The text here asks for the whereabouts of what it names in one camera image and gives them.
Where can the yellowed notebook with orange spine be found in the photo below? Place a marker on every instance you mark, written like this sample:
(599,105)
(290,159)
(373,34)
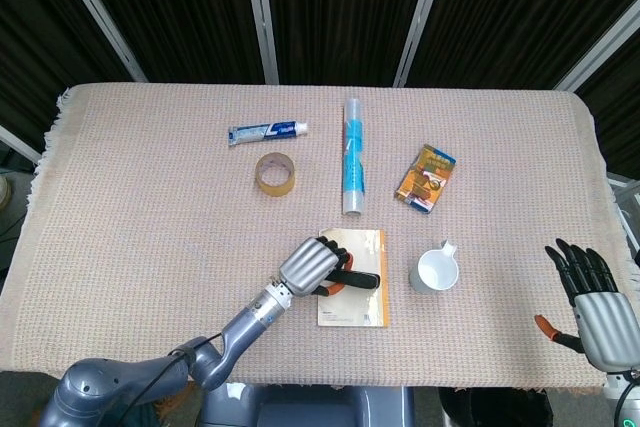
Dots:
(367,307)

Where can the white plastic measuring cup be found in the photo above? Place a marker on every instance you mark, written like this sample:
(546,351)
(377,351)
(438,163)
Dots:
(436,269)

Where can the brown packing tape roll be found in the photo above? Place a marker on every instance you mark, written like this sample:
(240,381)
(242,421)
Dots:
(274,173)

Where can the beige woven tablecloth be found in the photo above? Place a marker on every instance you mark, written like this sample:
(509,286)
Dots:
(150,247)

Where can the white metal frame post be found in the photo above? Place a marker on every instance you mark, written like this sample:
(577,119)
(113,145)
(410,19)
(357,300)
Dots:
(597,44)
(97,9)
(421,14)
(261,14)

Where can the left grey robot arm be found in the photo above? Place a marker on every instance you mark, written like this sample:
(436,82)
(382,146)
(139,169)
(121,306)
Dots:
(200,362)

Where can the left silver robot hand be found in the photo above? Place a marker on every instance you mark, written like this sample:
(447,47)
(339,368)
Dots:
(312,267)

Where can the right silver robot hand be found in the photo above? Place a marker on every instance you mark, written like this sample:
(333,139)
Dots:
(597,327)

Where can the blue white toothpaste tube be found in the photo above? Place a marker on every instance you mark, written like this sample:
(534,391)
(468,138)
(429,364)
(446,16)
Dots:
(265,132)

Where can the black stapler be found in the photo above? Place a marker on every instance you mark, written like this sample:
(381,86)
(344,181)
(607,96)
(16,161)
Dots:
(361,279)

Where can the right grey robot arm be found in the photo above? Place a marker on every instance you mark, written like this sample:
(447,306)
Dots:
(625,397)

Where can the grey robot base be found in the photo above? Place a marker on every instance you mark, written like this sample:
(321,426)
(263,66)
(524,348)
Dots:
(310,404)

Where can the orange snack packet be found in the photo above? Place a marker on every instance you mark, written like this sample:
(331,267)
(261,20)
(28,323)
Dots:
(426,178)

